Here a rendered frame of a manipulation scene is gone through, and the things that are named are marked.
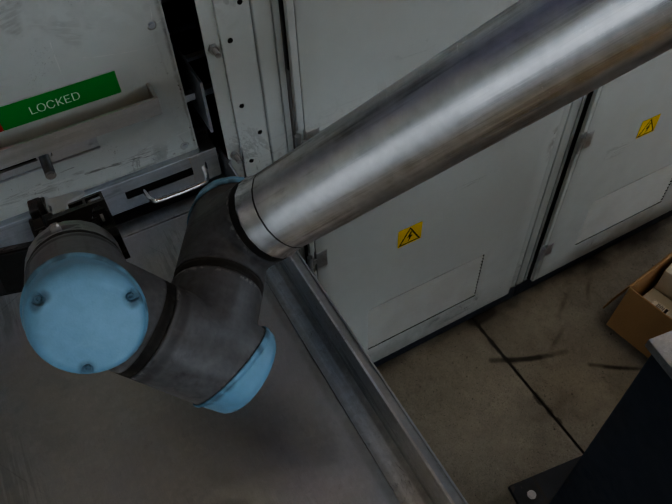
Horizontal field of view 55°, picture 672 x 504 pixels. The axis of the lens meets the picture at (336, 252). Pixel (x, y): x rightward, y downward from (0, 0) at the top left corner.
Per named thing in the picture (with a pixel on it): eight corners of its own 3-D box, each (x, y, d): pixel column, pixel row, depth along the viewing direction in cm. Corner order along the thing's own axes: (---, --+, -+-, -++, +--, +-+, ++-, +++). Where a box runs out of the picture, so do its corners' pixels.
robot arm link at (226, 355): (290, 297, 64) (182, 240, 58) (277, 405, 57) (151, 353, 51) (237, 332, 70) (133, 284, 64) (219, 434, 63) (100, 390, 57)
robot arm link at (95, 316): (118, 400, 52) (-8, 354, 47) (104, 340, 63) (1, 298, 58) (178, 300, 52) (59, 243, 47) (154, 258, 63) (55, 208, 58)
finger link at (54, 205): (85, 192, 83) (96, 218, 76) (38, 209, 81) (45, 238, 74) (75, 170, 81) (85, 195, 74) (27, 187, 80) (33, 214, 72)
